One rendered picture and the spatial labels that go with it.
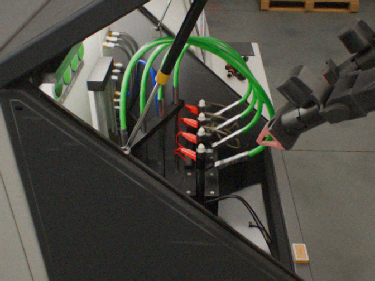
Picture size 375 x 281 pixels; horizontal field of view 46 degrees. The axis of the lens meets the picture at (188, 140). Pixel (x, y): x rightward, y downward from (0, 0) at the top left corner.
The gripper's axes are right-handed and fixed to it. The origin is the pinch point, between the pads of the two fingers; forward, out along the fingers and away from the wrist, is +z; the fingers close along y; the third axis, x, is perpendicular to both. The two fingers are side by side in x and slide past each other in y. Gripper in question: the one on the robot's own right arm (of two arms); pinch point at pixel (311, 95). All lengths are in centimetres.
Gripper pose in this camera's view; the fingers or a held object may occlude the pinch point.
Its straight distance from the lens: 123.8
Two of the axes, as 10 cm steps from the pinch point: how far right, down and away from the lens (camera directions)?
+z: -6.8, 4.7, 5.7
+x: -2.8, 5.5, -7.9
